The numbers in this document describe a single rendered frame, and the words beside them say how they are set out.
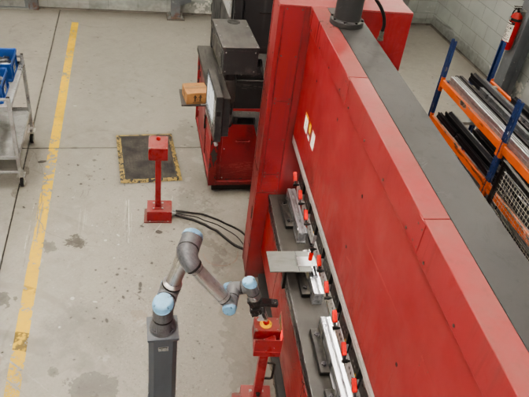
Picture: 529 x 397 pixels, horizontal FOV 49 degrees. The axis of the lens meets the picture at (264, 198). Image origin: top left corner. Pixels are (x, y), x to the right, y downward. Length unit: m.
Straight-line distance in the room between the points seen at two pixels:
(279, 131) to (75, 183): 2.50
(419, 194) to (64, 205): 4.05
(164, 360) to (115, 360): 0.81
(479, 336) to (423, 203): 0.56
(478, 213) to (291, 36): 2.01
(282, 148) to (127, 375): 1.89
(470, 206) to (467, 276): 0.37
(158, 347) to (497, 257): 2.14
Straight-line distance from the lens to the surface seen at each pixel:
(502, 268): 1.96
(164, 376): 3.76
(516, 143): 4.58
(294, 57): 3.84
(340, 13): 3.46
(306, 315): 3.54
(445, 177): 2.28
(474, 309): 1.78
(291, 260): 3.67
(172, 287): 3.40
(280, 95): 3.94
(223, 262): 5.04
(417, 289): 2.13
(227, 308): 3.22
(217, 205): 5.64
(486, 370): 1.74
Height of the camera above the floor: 3.47
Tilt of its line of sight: 37 degrees down
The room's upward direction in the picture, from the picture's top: 8 degrees clockwise
